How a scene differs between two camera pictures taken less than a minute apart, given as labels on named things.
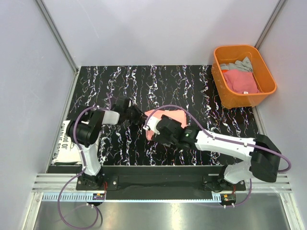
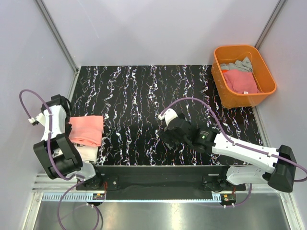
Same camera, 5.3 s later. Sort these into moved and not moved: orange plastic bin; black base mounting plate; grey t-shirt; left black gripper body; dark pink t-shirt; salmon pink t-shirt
Moved: salmon pink t-shirt; left black gripper body
Not moved: dark pink t-shirt; black base mounting plate; grey t-shirt; orange plastic bin
